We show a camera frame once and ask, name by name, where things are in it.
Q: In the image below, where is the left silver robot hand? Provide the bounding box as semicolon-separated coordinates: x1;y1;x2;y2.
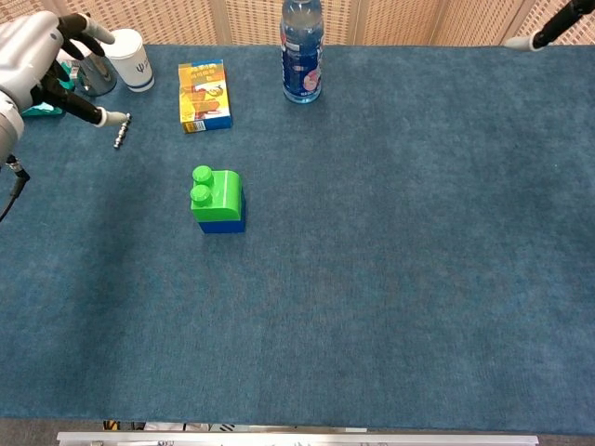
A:
0;11;123;129

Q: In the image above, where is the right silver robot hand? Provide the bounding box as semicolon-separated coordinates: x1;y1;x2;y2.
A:
504;0;595;52

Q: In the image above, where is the green rounded building block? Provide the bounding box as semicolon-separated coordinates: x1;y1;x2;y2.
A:
189;165;246;223

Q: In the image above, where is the blue four-stud building block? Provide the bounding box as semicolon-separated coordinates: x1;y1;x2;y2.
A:
198;185;247;235

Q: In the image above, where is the green wet wipes pack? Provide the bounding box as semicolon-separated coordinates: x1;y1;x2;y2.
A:
20;58;75;117

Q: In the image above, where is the shiny steel mug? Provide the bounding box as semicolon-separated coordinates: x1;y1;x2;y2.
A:
72;46;118;98

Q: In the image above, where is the white paper cup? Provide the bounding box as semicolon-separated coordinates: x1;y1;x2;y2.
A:
102;28;155;94

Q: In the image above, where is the beaded metal rod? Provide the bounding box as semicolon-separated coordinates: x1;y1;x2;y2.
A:
112;112;133;151

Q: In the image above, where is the wicker folding screen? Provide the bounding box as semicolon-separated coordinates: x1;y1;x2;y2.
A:
0;0;595;46

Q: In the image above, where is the yellow and blue carton box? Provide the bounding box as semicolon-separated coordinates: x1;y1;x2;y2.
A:
178;59;233;135

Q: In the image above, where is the blue drink bottle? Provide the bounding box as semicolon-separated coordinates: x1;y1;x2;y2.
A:
279;0;324;104

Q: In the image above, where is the blue felt table cloth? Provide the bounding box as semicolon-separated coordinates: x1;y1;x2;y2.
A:
0;41;595;436

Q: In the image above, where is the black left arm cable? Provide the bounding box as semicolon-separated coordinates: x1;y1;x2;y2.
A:
0;155;32;223

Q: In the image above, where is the aluminium rail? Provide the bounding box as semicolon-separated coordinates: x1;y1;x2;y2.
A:
56;430;540;446

